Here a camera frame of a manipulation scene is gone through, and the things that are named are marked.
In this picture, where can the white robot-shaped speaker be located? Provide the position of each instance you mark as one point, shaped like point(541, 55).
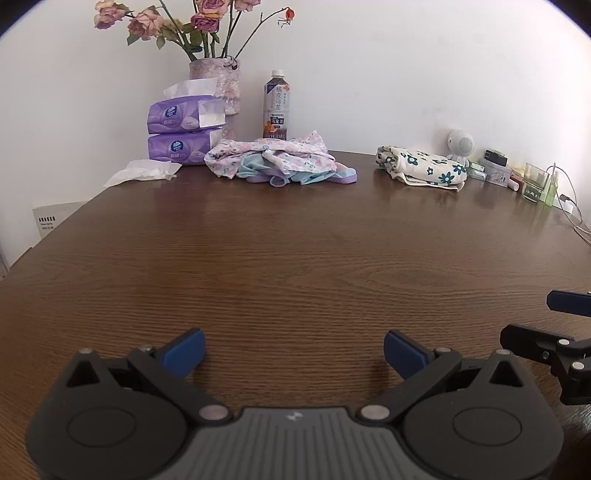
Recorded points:
point(459, 143)

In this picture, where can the tea bottle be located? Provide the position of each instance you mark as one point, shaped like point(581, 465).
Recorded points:
point(277, 106)

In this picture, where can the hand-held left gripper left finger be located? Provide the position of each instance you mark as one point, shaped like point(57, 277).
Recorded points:
point(187, 353)

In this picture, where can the pink floral dress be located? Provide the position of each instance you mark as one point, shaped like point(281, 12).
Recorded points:
point(286, 154)

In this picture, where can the clear plastic small box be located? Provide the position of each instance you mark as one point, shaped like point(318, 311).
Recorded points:
point(476, 176)

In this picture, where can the pastel blue pink garment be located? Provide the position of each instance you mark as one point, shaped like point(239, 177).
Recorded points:
point(251, 167)

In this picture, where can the small green bottle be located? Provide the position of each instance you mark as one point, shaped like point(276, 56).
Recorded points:
point(551, 189)

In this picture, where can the open purple tissue pack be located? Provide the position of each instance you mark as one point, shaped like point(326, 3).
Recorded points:
point(175, 115)

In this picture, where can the white charger plug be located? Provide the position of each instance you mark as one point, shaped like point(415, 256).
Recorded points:
point(568, 205)

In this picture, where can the black power adapter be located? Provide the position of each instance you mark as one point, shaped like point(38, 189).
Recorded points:
point(495, 158)

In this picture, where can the crumpled white tissue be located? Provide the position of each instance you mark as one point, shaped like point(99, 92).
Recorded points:
point(143, 170)

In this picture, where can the glass cup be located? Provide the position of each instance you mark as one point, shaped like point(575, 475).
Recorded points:
point(535, 184)

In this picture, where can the dried rose bouquet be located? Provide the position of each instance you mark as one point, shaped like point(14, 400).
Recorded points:
point(147, 23)

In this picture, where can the small pink yellow box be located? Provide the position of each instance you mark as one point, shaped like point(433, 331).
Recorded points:
point(518, 175)

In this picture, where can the green white small box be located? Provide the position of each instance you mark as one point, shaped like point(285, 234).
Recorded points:
point(476, 166)

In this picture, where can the folded cream teal-flowered garment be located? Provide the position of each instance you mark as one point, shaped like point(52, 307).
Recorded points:
point(420, 166)

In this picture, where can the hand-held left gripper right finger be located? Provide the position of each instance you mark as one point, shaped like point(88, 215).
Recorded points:
point(401, 353)

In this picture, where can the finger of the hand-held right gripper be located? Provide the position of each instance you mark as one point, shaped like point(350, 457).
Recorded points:
point(531, 344)
point(568, 302)

